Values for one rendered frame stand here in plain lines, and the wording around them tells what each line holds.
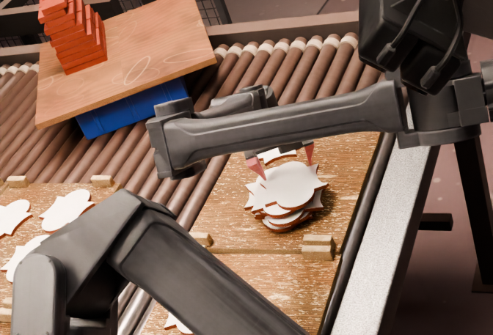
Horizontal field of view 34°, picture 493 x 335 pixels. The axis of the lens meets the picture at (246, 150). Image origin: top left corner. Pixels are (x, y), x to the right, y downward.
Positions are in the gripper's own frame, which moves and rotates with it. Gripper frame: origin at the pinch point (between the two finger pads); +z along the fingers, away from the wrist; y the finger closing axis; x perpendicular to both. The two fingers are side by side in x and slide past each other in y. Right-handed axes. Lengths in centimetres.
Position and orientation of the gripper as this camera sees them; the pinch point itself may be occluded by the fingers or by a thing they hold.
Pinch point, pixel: (287, 169)
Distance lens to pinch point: 168.5
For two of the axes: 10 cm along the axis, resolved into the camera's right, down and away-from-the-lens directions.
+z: 3.1, 7.6, 5.7
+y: -9.4, 3.2, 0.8
